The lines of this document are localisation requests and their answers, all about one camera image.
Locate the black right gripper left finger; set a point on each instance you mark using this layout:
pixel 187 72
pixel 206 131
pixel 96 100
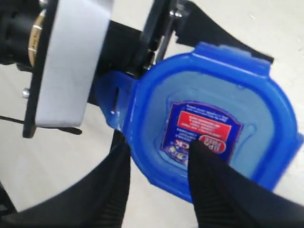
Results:
pixel 96 201

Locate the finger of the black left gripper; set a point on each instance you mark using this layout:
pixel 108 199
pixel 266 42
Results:
pixel 196 26

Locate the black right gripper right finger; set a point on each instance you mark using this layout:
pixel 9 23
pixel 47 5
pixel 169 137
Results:
pixel 223 198

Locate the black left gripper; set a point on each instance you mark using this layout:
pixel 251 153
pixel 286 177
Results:
pixel 47 17

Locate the blue container lid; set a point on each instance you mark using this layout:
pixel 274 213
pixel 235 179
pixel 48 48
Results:
pixel 222 97

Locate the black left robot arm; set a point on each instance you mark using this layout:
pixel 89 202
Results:
pixel 19 31

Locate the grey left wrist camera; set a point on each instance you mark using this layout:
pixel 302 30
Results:
pixel 76 40

